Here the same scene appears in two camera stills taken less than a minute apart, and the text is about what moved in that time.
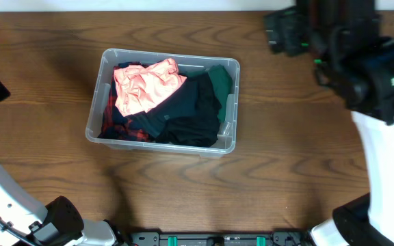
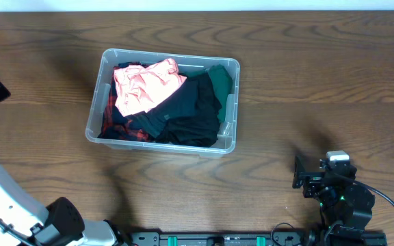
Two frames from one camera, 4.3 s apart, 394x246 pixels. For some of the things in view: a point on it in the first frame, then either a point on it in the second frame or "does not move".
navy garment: [182, 103] does not move
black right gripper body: [301, 24] -> [314, 188]
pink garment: [139, 87] does not move
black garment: [199, 130] does not move
